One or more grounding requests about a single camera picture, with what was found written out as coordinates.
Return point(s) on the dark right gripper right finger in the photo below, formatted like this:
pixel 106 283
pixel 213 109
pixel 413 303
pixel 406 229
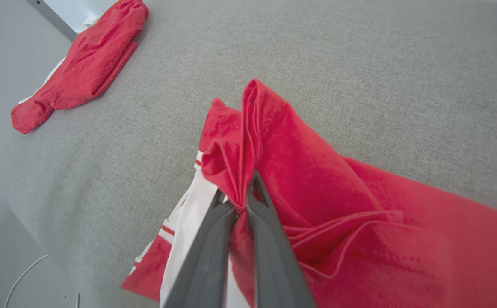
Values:
pixel 274 265

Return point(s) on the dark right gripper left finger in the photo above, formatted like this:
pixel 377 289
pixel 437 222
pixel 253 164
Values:
pixel 205 265

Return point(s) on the red garment with striped white trim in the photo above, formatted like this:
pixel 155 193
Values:
pixel 317 171

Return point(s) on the red garment with white side stripe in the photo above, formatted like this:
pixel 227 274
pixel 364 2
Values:
pixel 90 64

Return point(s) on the grey fabric sofa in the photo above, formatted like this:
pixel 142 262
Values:
pixel 359 64

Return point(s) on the white skirting board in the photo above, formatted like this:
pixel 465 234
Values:
pixel 71 13

